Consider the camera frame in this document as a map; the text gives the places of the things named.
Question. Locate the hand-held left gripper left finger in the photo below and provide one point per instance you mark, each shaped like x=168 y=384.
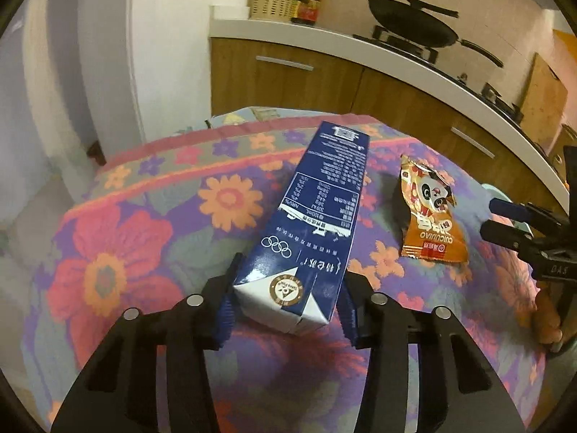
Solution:
x=223 y=320

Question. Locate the wooden kitchen cabinet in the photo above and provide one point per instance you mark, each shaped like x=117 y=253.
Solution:
x=288 y=90

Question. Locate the floral blanket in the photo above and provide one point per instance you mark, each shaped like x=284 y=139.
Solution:
x=180 y=216

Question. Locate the person's right hand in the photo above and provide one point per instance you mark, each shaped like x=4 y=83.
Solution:
x=547 y=320

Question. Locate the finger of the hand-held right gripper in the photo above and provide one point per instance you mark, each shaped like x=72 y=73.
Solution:
x=500 y=232
x=505 y=207

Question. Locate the light blue perforated basket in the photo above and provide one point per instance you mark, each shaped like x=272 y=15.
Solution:
x=487 y=188

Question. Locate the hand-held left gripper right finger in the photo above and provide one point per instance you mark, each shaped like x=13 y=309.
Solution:
x=349 y=320

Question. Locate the wooden cutting board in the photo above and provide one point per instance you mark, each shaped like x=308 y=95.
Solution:
x=543 y=94

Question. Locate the black gas stove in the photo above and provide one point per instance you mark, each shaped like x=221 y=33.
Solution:
x=450 y=74

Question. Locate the black wok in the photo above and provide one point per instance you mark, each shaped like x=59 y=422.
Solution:
x=414 y=20

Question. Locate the dark blue milk carton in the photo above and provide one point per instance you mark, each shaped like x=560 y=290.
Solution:
x=315 y=198

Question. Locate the white countertop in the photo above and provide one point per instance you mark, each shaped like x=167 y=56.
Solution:
x=315 y=38

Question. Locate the orange panda snack packet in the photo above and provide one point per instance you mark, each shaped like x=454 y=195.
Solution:
x=430 y=216

